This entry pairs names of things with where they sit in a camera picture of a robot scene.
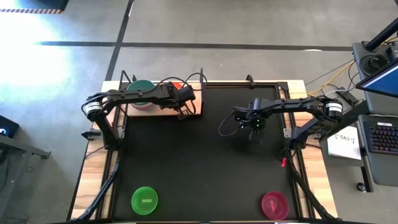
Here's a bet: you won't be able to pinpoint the black box device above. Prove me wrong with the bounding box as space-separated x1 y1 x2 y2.
0 114 20 139

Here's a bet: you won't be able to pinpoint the grey equipment cart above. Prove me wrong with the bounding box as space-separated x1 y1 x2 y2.
351 40 398 188

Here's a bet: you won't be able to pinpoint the black table mat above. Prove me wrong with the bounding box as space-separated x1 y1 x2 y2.
113 83 299 222

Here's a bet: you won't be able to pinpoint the black pole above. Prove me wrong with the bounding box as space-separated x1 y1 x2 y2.
364 18 398 52

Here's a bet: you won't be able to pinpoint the small green translucent bowl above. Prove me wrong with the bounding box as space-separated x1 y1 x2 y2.
131 186 159 216

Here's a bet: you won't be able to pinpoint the small magenta translucent bowl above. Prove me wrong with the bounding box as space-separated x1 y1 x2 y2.
261 191 290 221

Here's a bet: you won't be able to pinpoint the black diagonal frame strut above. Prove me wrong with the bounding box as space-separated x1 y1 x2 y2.
287 161 335 222
70 155 122 222

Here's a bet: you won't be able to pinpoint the striped edge floor mat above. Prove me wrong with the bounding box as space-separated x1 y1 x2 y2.
0 0 70 15

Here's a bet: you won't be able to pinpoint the yellow floor cable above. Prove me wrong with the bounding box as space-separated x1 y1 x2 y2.
307 60 355 97

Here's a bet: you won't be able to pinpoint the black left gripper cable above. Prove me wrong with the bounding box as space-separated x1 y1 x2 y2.
160 72 208 93

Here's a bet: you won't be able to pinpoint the computer monitor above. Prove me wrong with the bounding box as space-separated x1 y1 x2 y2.
356 60 398 99

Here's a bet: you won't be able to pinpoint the white paper sheet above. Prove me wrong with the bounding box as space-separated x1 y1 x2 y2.
326 126 362 161

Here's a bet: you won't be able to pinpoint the teal bowl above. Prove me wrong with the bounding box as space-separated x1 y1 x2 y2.
126 79 155 108

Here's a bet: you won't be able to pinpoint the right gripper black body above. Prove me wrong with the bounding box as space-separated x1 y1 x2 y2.
233 98 268 129

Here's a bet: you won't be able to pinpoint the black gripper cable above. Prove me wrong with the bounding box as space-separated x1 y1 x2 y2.
160 72 208 93
218 111 241 138

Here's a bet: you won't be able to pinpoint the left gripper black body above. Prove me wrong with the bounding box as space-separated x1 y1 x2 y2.
160 82 197 110

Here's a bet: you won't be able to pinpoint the black metal rig frame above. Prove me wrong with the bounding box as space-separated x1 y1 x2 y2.
67 70 340 224

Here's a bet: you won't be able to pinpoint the black metal shelf frame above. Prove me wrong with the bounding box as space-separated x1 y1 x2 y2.
115 68 205 118

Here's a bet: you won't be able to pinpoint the black keyboard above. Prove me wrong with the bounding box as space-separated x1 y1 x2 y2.
365 121 398 155

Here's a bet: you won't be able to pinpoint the black cable coil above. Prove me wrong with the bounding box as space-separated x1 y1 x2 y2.
359 54 389 75

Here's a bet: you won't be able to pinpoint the black power strip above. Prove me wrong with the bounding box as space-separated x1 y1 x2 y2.
337 88 361 106

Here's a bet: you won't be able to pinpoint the wooden shelf board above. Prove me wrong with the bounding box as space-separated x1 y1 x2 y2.
127 82 203 117

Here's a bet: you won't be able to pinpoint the grey side desk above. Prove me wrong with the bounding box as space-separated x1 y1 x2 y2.
0 133 52 224

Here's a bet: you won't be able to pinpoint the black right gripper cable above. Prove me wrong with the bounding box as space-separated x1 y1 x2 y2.
218 111 241 138

